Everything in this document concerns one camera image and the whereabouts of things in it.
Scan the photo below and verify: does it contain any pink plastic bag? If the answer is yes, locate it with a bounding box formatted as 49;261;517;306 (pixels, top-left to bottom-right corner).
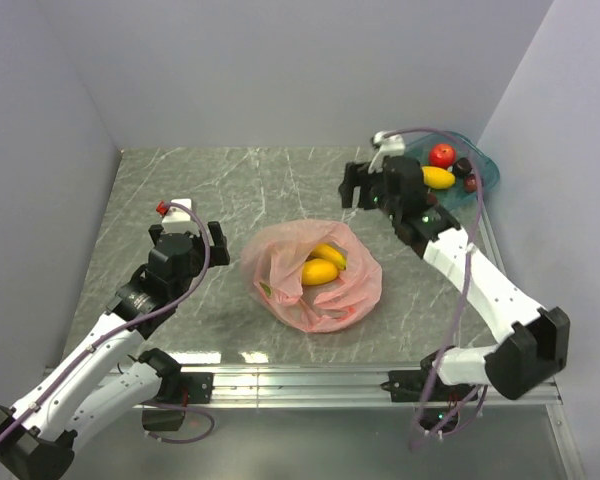
240;219;382;333

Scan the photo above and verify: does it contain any yellow banana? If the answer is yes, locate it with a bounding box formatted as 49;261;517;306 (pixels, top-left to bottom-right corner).
309;244;347;270

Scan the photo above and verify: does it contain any yellow mango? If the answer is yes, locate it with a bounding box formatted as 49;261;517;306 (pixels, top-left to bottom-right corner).
301;258;339;286
421;166;456;190

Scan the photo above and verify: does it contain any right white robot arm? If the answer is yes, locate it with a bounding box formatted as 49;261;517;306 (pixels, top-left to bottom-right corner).
338;157;571;400

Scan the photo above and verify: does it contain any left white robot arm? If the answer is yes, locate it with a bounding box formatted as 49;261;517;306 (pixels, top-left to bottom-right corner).
0;222;230;479

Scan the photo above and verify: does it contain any yellow mango in tray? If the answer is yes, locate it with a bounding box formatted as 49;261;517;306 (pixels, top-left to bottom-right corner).
421;166;456;190

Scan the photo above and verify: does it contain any red apple in tray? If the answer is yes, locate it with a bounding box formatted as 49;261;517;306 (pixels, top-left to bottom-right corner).
428;143;456;170

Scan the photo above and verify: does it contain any teal plastic tray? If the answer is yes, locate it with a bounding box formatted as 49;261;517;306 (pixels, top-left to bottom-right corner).
405;131;500;210

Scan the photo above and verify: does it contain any dark purple mangosteen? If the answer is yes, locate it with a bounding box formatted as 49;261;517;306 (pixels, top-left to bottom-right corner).
452;157;473;179

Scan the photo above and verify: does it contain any dark red plum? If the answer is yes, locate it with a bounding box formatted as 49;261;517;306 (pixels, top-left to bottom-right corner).
463;174;481;194

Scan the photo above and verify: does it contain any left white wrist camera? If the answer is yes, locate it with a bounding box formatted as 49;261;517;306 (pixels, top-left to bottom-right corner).
156;198;198;234

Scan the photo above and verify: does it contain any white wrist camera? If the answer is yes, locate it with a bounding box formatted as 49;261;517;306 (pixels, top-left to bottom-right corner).
156;198;198;234
368;131;406;174

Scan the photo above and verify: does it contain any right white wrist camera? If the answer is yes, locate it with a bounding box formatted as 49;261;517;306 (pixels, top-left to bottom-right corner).
368;131;406;174

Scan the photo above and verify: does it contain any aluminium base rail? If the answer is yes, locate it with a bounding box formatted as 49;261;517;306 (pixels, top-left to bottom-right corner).
9;362;589;480

